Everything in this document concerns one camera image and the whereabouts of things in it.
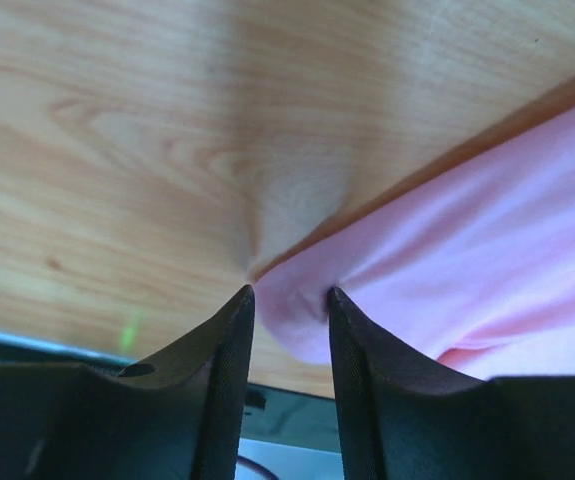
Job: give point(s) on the pink t shirt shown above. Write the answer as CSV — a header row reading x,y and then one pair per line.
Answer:
x,y
475,269

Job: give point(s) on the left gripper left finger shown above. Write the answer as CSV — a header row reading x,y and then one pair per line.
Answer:
x,y
176,414

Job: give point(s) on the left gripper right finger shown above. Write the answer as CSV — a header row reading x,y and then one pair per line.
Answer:
x,y
403,415

